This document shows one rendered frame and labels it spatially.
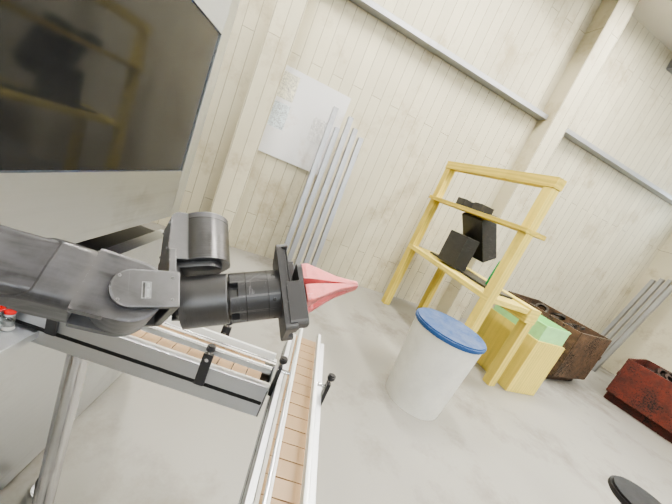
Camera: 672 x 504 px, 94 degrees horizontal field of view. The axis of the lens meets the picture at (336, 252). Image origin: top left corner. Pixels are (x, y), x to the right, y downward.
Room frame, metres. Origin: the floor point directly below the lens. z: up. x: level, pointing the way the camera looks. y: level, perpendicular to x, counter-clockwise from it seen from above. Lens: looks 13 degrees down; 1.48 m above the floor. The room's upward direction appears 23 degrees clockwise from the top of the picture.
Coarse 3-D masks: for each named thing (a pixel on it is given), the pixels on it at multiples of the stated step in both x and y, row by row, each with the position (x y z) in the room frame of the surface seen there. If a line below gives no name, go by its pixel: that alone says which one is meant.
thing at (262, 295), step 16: (240, 272) 0.33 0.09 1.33; (256, 272) 0.34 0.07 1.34; (272, 272) 0.34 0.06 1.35; (288, 272) 0.34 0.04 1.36; (240, 288) 0.31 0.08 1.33; (256, 288) 0.31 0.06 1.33; (272, 288) 0.32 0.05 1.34; (240, 304) 0.30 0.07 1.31; (256, 304) 0.31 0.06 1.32; (272, 304) 0.32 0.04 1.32; (288, 304) 0.31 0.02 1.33; (240, 320) 0.31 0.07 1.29; (256, 320) 0.32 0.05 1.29; (288, 320) 0.30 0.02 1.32; (288, 336) 0.33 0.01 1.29
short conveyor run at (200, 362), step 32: (32, 320) 0.61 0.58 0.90; (64, 352) 0.62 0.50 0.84; (96, 352) 0.62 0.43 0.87; (128, 352) 0.63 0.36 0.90; (160, 352) 0.64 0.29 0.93; (192, 352) 0.68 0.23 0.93; (224, 352) 0.68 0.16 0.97; (256, 352) 0.75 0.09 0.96; (160, 384) 0.64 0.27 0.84; (192, 384) 0.65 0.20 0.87; (224, 384) 0.66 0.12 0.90; (256, 384) 0.67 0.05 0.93; (256, 416) 0.67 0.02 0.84
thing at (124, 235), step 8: (120, 232) 1.30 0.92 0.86; (128, 232) 1.33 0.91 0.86; (136, 232) 1.37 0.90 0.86; (144, 232) 1.40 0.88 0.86; (88, 240) 1.12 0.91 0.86; (96, 240) 1.15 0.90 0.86; (104, 240) 1.17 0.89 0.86; (112, 240) 1.20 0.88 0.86; (120, 240) 1.23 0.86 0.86; (96, 248) 1.09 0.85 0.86; (104, 248) 1.11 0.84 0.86
